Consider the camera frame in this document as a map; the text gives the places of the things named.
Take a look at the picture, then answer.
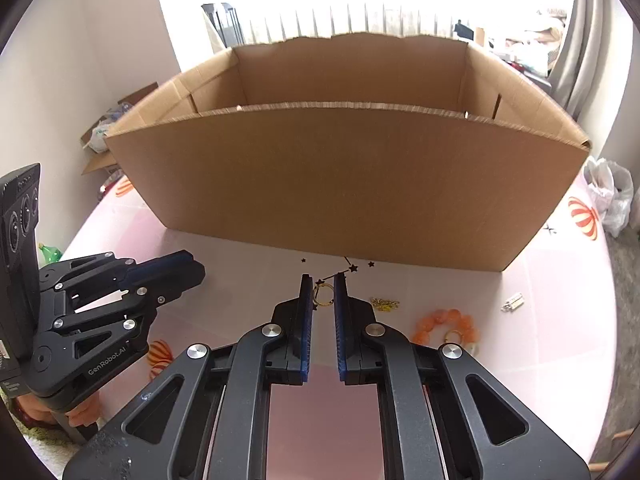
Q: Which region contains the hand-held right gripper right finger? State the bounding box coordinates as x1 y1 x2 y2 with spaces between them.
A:
333 271 592 480

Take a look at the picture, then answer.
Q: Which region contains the grey curtain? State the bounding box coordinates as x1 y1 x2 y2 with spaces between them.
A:
547 0 606 123

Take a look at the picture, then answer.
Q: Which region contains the metal balcony railing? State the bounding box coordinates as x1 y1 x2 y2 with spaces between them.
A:
245 0 453 45

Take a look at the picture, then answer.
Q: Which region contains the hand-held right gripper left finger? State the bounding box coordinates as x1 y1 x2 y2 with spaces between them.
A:
62 273 314 480

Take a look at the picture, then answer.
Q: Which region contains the balloon print tablecloth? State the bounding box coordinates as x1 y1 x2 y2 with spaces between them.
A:
55 157 618 480

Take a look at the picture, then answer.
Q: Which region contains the small open cardboard box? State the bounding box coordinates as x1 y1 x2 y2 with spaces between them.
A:
80 81 162 176

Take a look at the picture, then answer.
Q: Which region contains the pile of bedding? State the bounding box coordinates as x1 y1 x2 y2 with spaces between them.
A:
505 7 566 81

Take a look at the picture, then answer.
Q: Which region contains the white printed plastic bag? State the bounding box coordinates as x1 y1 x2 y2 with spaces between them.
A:
90 119 120 152

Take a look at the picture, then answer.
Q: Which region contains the large cardboard box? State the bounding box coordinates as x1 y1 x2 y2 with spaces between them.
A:
105 32 592 273

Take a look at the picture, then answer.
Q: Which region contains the pink orange bead bracelet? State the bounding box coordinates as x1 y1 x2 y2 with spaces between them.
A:
412 309 483 356

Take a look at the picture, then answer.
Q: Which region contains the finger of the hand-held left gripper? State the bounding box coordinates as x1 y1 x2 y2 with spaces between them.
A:
40 250 206 296
47 285 173 341

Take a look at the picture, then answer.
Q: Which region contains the black wire panel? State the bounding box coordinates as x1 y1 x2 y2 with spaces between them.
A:
202 2 246 52

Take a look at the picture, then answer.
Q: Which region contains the green plastic bottle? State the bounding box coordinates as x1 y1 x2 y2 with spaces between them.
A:
39 242 64 267

